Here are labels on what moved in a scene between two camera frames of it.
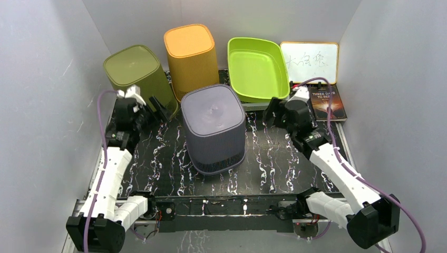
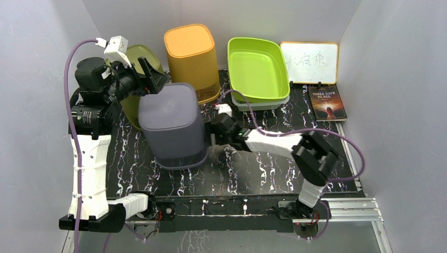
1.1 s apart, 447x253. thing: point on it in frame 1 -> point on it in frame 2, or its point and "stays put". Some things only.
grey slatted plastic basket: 214,121 -> 172,120
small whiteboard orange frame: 305,60 stays put
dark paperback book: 319,98 stays put
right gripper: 275,106 -> 210,129
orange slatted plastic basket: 192,57 stays put
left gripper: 161,115 -> 149,83
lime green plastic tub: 258,71 stays put
